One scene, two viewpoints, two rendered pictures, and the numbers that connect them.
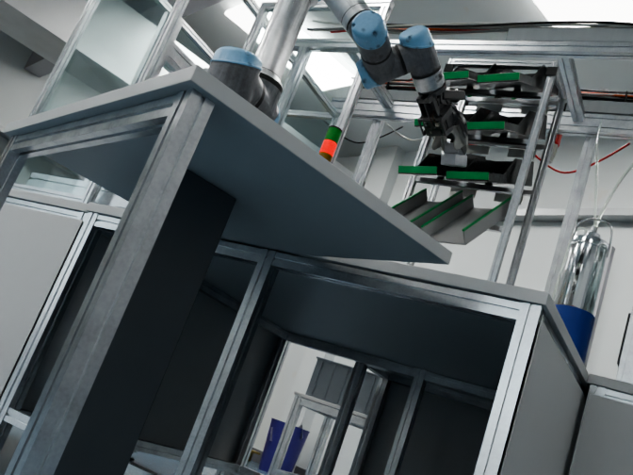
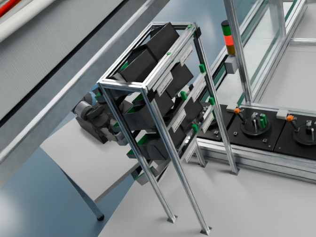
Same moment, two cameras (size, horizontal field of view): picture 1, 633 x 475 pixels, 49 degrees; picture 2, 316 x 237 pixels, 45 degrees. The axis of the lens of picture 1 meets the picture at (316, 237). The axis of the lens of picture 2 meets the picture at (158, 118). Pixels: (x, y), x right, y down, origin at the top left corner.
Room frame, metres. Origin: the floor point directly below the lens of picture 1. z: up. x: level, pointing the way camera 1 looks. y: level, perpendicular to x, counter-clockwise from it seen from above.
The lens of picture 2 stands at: (2.17, -1.47, 2.27)
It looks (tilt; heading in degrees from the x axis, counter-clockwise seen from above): 39 degrees down; 103
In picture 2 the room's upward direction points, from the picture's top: 23 degrees counter-clockwise
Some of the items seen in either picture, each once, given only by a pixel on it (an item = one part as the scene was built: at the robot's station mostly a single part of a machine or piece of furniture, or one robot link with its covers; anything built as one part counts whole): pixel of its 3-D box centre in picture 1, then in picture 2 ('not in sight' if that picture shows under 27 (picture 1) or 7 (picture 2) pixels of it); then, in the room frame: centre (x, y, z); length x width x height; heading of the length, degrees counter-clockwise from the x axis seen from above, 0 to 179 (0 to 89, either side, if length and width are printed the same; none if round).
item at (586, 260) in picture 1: (585, 264); not in sight; (2.42, -0.96, 1.32); 0.14 x 0.14 x 0.38
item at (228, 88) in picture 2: not in sight; (235, 90); (2.25, 0.21, 0.91); 0.84 x 0.28 x 0.10; 57
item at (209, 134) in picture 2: not in sight; (208, 120); (2.07, -0.03, 0.96); 0.24 x 0.24 x 0.02; 57
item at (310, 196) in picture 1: (210, 188); (122, 123); (1.55, 0.27, 0.84); 0.90 x 0.70 x 0.03; 39
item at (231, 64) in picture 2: not in sight; (231, 45); (2.27, 0.07, 1.29); 0.12 x 0.05 x 0.25; 57
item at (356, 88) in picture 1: (343, 122); (231, 13); (2.30, 0.05, 1.46); 0.03 x 0.03 x 1.00; 57
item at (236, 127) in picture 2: not in sight; (254, 120); (2.29, -0.17, 1.01); 0.24 x 0.24 x 0.13; 57
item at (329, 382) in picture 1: (369, 397); not in sight; (4.13, -0.62, 0.73); 0.62 x 0.42 x 0.23; 57
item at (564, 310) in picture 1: (563, 347); not in sight; (2.42, -0.96, 1.00); 0.16 x 0.16 x 0.27
